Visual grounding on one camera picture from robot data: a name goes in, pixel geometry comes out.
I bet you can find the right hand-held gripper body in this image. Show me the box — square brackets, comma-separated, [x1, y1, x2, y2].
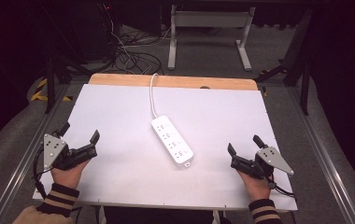
[253, 145, 295, 181]

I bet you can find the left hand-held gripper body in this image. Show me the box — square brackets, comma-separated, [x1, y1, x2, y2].
[42, 133, 74, 172]

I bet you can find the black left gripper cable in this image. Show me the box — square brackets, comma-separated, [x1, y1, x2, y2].
[32, 146, 48, 200]

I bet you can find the white metal desk frame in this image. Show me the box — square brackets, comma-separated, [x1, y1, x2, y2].
[166, 4, 257, 72]

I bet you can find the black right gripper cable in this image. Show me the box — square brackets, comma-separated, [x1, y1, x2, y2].
[270, 180, 297, 200]

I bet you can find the tangle of black floor cables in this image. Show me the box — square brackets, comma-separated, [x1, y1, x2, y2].
[99, 3, 167, 76]

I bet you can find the black computer tower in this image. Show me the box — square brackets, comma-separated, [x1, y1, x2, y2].
[81, 1, 121, 62]

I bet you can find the white table board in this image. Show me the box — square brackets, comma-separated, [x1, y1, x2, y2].
[32, 83, 299, 213]

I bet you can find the white power strip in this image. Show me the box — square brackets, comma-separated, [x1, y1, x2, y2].
[150, 115, 195, 169]

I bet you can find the aluminium floor rail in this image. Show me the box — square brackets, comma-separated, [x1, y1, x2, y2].
[286, 87, 355, 224]
[0, 83, 71, 224]

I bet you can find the white power strip cable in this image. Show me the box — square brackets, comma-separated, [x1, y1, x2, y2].
[149, 73, 161, 119]

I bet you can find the yellow black hazard tape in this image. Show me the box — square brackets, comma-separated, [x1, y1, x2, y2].
[30, 77, 74, 103]

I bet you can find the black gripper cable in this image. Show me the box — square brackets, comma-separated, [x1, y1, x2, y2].
[270, 180, 297, 200]
[32, 146, 48, 200]

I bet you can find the person's right hand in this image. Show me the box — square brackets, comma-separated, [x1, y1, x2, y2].
[235, 169, 275, 203]

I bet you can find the person's left hand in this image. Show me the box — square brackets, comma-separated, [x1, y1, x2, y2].
[50, 159, 91, 190]

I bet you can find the black metal stand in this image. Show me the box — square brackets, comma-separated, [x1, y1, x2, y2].
[43, 52, 83, 115]
[254, 6, 315, 116]

